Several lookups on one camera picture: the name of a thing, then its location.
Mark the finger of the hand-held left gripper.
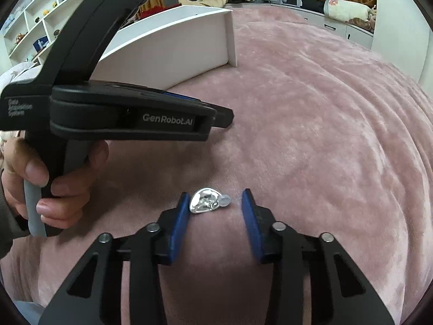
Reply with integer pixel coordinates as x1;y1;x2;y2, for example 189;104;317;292
162;90;204;105
202;103;235;130

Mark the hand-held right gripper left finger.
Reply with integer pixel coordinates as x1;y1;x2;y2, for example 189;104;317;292
37;191;190;325

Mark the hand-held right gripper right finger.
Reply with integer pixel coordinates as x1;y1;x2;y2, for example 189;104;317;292
241;188;396;325

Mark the silver heart earring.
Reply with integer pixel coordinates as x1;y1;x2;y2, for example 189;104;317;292
189;187;232;215

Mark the white rectangular storage box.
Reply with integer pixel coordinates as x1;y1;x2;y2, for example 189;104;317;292
89;5;239;91

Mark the person's left hand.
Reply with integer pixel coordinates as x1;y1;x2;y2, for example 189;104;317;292
0;138;109;230

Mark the red cloth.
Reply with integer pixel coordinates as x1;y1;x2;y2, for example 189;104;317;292
138;5;167;20

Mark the white crumpled quilt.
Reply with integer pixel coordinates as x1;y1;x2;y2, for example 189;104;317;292
0;62;45;90

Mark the white bookshelf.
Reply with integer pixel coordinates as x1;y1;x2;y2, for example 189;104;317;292
0;0;104;66

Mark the white window seat cabinet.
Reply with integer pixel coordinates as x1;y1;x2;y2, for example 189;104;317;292
300;7;375;50

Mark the white floral pillow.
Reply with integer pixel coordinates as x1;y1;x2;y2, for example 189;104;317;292
324;0;375;25

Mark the light blue cloth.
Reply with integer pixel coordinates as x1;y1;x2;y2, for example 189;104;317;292
13;298;48;325

